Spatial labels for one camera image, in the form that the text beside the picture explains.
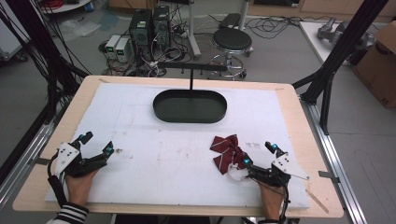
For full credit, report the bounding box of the person's left hand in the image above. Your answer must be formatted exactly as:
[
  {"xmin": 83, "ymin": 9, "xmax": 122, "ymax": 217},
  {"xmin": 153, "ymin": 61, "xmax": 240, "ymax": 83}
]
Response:
[{"xmin": 64, "ymin": 168, "xmax": 101, "ymax": 207}]

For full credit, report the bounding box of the grey machine part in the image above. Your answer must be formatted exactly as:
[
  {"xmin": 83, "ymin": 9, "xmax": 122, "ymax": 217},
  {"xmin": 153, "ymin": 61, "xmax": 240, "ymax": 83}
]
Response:
[{"xmin": 317, "ymin": 16, "xmax": 376, "ymax": 52}]

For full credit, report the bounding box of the black oval tray with stand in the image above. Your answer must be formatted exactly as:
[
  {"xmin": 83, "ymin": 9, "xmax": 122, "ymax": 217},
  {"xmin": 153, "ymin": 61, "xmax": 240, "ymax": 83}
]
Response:
[{"xmin": 152, "ymin": 61, "xmax": 229, "ymax": 124}]

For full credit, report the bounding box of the grey metal clamp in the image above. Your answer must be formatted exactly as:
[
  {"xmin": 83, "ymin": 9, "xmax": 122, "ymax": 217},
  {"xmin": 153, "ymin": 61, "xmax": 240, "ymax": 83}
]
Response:
[
  {"xmin": 318, "ymin": 170, "xmax": 341, "ymax": 185},
  {"xmin": 28, "ymin": 156, "xmax": 51, "ymax": 166}
]

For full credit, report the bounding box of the aluminium rail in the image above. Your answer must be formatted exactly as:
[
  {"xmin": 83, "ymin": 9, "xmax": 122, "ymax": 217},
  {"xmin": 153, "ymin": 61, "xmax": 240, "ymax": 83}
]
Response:
[
  {"xmin": 299, "ymin": 95, "xmax": 369, "ymax": 224},
  {"xmin": 0, "ymin": 104, "xmax": 73, "ymax": 209}
]

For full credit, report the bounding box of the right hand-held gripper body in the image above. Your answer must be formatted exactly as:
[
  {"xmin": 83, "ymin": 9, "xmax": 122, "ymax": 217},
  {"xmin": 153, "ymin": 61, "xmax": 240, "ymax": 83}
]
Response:
[{"xmin": 247, "ymin": 152, "xmax": 311, "ymax": 189}]

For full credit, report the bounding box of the black round stool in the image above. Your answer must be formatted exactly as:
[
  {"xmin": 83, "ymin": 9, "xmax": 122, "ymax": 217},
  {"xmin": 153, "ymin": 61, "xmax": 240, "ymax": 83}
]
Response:
[{"xmin": 208, "ymin": 27, "xmax": 255, "ymax": 82}]

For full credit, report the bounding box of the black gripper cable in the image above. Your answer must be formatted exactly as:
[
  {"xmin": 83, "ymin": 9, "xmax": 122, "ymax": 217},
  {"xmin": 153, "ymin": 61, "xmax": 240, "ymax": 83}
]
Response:
[
  {"xmin": 46, "ymin": 151, "xmax": 69, "ymax": 209},
  {"xmin": 255, "ymin": 176, "xmax": 291, "ymax": 224}
]

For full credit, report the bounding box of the black metal frame with cables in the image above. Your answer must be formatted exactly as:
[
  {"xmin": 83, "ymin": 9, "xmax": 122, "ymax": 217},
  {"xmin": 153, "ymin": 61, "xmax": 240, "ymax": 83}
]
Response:
[{"xmin": 0, "ymin": 0, "xmax": 92, "ymax": 188}]

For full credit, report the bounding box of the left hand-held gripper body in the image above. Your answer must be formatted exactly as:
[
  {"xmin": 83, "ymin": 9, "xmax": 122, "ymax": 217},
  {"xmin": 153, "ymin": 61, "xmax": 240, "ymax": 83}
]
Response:
[{"xmin": 54, "ymin": 141, "xmax": 109, "ymax": 179}]

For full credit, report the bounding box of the white power supply unit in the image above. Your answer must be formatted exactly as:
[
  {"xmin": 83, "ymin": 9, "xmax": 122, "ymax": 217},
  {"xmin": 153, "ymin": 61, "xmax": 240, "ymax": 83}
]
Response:
[
  {"xmin": 105, "ymin": 34, "xmax": 121, "ymax": 60},
  {"xmin": 114, "ymin": 36, "xmax": 132, "ymax": 63}
]

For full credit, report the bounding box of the white foam mat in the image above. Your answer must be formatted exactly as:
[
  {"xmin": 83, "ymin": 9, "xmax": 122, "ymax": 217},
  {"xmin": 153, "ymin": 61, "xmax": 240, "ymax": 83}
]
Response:
[{"xmin": 44, "ymin": 82, "xmax": 312, "ymax": 209}]

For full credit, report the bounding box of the flat black box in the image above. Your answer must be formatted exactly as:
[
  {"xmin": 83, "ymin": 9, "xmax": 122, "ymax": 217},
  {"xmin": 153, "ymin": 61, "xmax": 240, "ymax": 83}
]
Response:
[{"xmin": 219, "ymin": 12, "xmax": 243, "ymax": 30}]

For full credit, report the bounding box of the white floor board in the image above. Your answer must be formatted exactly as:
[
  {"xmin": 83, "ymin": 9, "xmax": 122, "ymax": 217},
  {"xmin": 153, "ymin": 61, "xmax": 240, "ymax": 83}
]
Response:
[{"xmin": 299, "ymin": 20, "xmax": 354, "ymax": 67}]

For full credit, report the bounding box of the brown cardboard box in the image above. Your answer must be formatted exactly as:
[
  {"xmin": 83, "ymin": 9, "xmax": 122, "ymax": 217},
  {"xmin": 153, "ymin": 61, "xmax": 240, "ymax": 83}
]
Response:
[{"xmin": 352, "ymin": 21, "xmax": 396, "ymax": 110}]

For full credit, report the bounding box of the black computer tower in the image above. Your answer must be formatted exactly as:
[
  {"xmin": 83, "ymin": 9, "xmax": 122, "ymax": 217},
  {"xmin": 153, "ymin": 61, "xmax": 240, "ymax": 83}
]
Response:
[
  {"xmin": 151, "ymin": 5, "xmax": 172, "ymax": 52},
  {"xmin": 128, "ymin": 8, "xmax": 154, "ymax": 62}
]

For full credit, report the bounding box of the black metal frame post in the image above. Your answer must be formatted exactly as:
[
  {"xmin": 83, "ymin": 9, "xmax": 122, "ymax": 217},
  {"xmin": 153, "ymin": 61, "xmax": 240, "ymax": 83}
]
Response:
[{"xmin": 291, "ymin": 0, "xmax": 390, "ymax": 135}]

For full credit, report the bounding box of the red striped bow tie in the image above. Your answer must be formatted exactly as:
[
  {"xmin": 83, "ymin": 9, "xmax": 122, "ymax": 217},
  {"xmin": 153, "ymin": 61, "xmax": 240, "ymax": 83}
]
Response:
[{"xmin": 209, "ymin": 133, "xmax": 250, "ymax": 183}]

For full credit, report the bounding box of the thin wooden stick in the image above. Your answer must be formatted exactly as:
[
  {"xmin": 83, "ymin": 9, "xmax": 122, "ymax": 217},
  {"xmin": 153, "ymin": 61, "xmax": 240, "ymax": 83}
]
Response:
[{"xmin": 305, "ymin": 189, "xmax": 330, "ymax": 215}]

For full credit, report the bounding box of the person's right hand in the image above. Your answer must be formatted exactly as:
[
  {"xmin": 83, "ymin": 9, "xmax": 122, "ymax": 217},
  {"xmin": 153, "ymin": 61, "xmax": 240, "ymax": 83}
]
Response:
[{"xmin": 259, "ymin": 181, "xmax": 287, "ymax": 222}]

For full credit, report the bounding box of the white table leg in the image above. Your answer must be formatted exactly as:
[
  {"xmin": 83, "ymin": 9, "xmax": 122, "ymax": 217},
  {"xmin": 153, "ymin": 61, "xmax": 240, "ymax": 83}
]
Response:
[
  {"xmin": 237, "ymin": 0, "xmax": 252, "ymax": 32},
  {"xmin": 186, "ymin": 0, "xmax": 203, "ymax": 60}
]

